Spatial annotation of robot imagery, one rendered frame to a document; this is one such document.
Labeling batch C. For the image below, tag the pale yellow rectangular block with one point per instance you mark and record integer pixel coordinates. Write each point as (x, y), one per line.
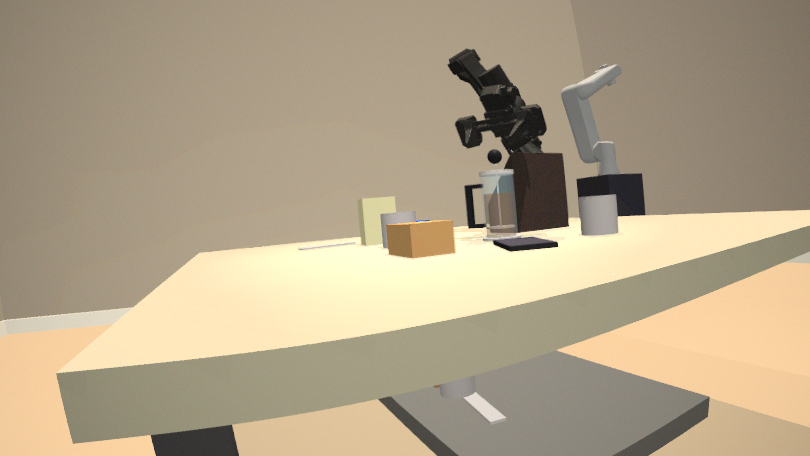
(369, 210)

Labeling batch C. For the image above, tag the glass french press with black handle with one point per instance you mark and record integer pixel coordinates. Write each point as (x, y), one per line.
(499, 205)

